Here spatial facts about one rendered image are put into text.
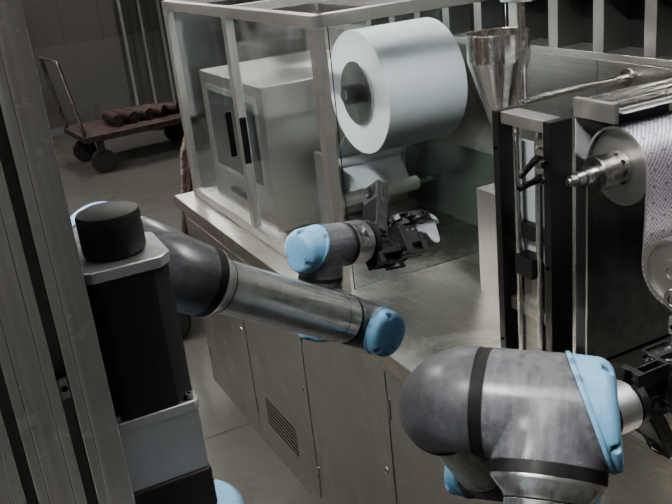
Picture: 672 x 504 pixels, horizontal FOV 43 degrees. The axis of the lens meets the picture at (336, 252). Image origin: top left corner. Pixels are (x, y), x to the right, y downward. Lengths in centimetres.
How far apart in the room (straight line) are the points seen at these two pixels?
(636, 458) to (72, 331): 109
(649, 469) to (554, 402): 69
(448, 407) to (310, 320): 39
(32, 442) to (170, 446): 18
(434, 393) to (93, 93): 874
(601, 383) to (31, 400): 52
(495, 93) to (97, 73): 779
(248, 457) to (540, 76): 177
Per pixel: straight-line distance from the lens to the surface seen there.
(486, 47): 192
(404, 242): 150
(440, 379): 90
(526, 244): 168
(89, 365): 71
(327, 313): 124
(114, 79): 954
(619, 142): 159
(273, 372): 277
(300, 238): 137
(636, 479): 152
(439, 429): 91
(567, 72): 216
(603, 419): 87
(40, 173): 66
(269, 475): 312
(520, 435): 87
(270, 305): 117
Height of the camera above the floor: 179
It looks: 21 degrees down
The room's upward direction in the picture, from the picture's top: 6 degrees counter-clockwise
